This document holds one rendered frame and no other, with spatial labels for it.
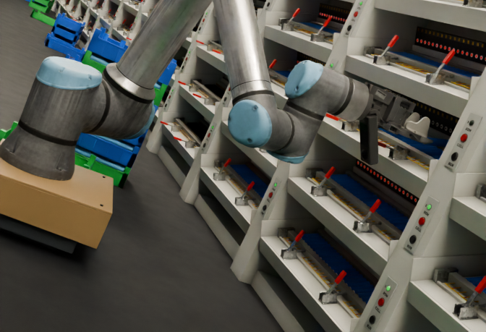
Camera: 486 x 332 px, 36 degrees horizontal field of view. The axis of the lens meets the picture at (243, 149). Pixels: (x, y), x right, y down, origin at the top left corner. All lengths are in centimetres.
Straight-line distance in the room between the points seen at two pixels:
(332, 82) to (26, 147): 75
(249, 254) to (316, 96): 78
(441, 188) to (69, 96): 88
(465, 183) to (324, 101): 34
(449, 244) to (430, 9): 62
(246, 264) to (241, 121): 82
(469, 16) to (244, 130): 61
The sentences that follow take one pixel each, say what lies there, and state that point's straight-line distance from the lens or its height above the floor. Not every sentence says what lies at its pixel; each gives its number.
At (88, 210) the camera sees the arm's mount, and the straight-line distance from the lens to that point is 181.
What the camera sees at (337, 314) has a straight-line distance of 184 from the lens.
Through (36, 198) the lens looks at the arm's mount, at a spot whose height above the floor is 12.
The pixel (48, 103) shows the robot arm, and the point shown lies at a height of 32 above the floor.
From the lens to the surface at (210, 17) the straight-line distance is 349.
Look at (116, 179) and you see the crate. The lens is 270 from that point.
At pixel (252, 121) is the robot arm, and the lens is 151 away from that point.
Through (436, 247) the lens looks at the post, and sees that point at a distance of 162.
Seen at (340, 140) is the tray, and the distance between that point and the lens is 205.
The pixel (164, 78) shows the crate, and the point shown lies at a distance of 264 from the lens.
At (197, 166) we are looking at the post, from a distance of 290.
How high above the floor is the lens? 65
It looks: 7 degrees down
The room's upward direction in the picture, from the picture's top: 25 degrees clockwise
